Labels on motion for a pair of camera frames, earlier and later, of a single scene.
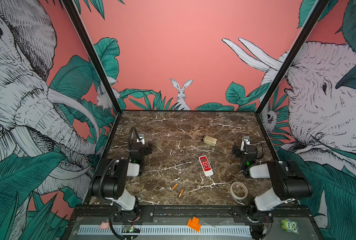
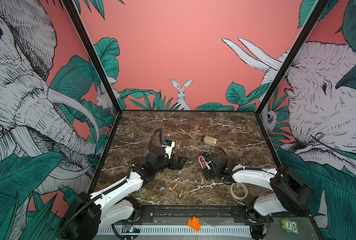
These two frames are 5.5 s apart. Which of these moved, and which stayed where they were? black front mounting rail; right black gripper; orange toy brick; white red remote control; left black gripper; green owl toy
Moved: right black gripper; left black gripper
Stayed: white red remote control; orange toy brick; black front mounting rail; green owl toy
